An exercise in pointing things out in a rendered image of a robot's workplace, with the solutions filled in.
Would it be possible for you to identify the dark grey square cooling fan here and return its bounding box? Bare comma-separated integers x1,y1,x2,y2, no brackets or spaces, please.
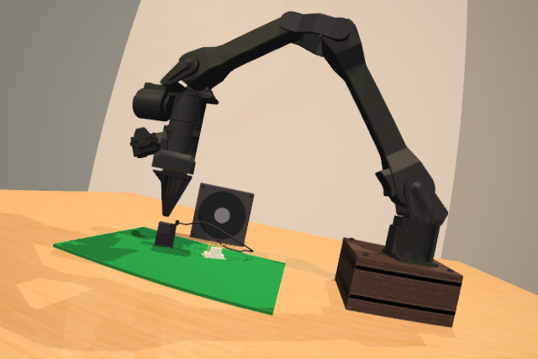
189,183,255,247

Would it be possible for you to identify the black cable with black plug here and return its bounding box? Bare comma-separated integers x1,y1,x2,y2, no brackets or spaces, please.
155,220,253,252

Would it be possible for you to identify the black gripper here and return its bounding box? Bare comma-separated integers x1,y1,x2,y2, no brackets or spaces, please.
152,120,202,218

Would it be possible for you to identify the green circuit board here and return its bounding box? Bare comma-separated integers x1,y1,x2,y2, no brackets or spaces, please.
53,227,286,316

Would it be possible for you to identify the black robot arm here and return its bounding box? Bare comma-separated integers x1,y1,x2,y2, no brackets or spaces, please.
132,11,448,267

